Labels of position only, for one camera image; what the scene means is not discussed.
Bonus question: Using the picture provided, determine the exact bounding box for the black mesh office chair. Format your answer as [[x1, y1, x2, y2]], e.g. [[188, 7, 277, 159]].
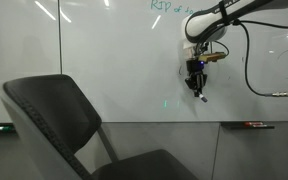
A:
[[0, 74, 198, 180]]

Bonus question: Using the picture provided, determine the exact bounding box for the gold wrist camera mount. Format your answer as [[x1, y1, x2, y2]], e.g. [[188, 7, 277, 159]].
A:
[[198, 52, 226, 63]]

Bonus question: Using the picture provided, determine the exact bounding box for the red whiteboard marker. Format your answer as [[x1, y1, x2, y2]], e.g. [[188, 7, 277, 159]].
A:
[[244, 122, 264, 126]]

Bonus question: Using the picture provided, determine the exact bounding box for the left whiteboard panel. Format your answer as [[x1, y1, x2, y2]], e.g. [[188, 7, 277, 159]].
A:
[[0, 0, 60, 123]]

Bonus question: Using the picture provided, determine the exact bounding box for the large white whiteboard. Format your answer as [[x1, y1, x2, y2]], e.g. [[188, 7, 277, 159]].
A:
[[60, 0, 288, 122]]

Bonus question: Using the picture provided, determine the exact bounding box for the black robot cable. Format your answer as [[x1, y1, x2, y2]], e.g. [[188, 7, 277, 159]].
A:
[[193, 19, 288, 98]]

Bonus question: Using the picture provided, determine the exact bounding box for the black marker tray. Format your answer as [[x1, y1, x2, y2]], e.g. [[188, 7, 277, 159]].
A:
[[221, 122, 275, 130]]

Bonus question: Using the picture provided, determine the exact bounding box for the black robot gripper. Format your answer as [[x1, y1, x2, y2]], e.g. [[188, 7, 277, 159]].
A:
[[185, 59, 207, 97]]

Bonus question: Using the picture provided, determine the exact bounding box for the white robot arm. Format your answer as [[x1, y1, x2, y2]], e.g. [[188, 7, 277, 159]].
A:
[[182, 0, 288, 101]]

